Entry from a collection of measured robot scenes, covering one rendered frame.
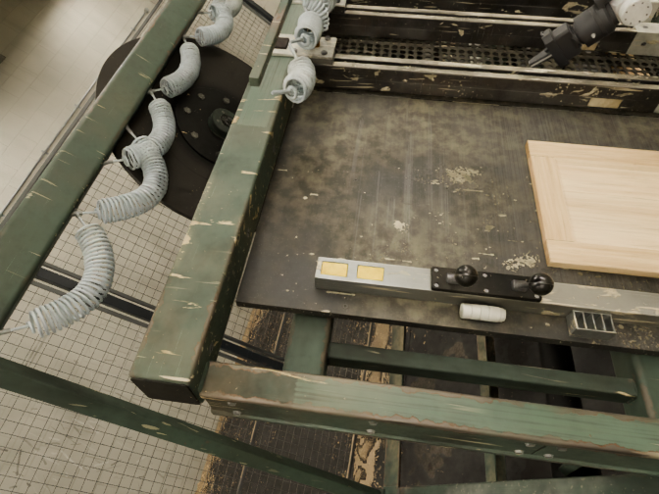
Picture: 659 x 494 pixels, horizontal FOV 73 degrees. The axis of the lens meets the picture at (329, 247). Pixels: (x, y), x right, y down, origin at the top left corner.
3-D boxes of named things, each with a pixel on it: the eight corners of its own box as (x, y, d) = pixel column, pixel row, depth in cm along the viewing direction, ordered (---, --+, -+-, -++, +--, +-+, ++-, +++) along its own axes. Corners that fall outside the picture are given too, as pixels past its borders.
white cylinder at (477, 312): (459, 321, 85) (502, 325, 84) (463, 313, 82) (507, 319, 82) (458, 307, 86) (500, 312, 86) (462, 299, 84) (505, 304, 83)
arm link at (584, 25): (558, 58, 132) (602, 30, 124) (564, 76, 126) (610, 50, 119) (537, 26, 126) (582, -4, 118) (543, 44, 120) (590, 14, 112)
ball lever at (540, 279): (526, 297, 84) (557, 297, 71) (505, 295, 84) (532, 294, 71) (528, 277, 85) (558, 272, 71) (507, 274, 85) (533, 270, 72)
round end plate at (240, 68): (302, 266, 147) (45, 131, 114) (292, 271, 151) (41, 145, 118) (333, 114, 194) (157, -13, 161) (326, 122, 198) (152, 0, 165)
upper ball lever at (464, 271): (461, 290, 85) (480, 288, 72) (440, 287, 85) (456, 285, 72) (463, 270, 85) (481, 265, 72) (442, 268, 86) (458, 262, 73)
